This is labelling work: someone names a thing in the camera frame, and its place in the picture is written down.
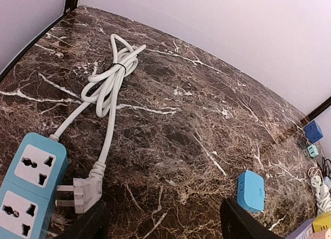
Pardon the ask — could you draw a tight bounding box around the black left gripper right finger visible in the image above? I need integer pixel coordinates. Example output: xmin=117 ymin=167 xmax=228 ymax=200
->
xmin=220 ymin=198 xmax=281 ymax=239

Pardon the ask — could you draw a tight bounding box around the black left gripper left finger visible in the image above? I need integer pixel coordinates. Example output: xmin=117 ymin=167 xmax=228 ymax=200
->
xmin=55 ymin=200 xmax=108 ymax=239

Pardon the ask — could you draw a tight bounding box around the purple power strip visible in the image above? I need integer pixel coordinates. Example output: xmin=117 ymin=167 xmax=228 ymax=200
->
xmin=285 ymin=218 xmax=314 ymax=239

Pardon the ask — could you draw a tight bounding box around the pink charger plug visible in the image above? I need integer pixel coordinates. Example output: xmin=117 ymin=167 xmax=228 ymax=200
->
xmin=309 ymin=228 xmax=331 ymax=239

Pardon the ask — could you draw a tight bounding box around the yellow cube socket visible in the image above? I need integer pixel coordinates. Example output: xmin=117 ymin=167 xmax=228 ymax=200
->
xmin=312 ymin=211 xmax=331 ymax=232

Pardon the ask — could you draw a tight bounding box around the blue flat adapter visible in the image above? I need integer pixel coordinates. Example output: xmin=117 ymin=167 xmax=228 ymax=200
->
xmin=237 ymin=171 xmax=265 ymax=213

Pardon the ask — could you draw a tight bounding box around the teal power strip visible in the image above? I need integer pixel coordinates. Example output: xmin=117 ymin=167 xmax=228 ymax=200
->
xmin=1 ymin=132 xmax=68 ymax=238

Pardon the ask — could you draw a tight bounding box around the light blue charger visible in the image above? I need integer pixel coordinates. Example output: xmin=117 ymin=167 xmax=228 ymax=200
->
xmin=323 ymin=176 xmax=331 ymax=190

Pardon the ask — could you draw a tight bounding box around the teal small charger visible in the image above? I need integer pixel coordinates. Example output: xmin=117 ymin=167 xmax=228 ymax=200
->
xmin=305 ymin=144 xmax=319 ymax=159

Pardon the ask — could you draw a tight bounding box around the dark blue cube socket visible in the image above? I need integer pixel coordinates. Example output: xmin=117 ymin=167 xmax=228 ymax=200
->
xmin=304 ymin=121 xmax=323 ymax=143

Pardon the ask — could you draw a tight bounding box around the white coiled power cord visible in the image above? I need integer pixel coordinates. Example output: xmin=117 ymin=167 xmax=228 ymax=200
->
xmin=310 ymin=175 xmax=331 ymax=215

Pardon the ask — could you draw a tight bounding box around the pink white usb cable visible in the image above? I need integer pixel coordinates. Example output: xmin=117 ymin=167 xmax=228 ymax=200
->
xmin=307 ymin=166 xmax=323 ymax=179

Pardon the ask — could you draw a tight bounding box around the black cable bundle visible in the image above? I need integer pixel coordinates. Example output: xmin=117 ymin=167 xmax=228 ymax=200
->
xmin=320 ymin=157 xmax=331 ymax=177

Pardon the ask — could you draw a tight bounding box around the white teal strip cord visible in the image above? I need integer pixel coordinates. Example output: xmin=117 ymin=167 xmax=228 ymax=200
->
xmin=50 ymin=34 xmax=147 ymax=214

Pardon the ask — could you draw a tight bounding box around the right black frame post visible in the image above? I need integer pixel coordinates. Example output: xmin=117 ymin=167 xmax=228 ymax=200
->
xmin=307 ymin=96 xmax=331 ymax=121

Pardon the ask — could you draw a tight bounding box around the black frame post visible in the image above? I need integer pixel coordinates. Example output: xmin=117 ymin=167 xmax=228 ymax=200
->
xmin=307 ymin=96 xmax=331 ymax=121
xmin=1 ymin=0 xmax=78 ymax=79

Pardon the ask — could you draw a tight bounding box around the left black frame post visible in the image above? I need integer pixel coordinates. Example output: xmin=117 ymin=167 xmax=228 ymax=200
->
xmin=1 ymin=0 xmax=78 ymax=79

